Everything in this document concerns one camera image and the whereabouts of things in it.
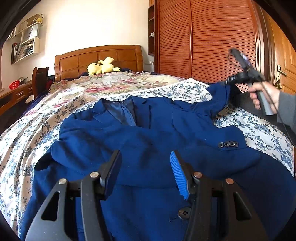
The pink floral quilt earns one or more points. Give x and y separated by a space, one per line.
106 84

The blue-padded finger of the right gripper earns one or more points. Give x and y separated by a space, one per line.
234 79

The wooden room door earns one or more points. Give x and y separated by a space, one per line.
284 56

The white wall shelf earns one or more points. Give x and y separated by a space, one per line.
26 39

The wooden louvered wardrobe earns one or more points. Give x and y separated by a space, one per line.
192 39

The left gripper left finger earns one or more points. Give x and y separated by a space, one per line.
56 220

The person's right hand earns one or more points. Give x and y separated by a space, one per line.
270 93

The metal door handle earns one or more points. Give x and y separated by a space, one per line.
279 74

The dark wooden chair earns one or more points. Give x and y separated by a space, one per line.
39 80

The navy blue suit jacket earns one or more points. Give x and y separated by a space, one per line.
145 200

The long wooden desk cabinet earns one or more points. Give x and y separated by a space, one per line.
12 97

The wooden bed headboard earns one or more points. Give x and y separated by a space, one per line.
74 63

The blue floral bed sheet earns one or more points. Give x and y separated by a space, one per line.
25 141

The grey right sleeve forearm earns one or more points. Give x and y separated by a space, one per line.
286 110

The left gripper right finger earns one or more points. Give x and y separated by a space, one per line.
219 209

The yellow plush toy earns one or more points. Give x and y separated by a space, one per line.
102 67

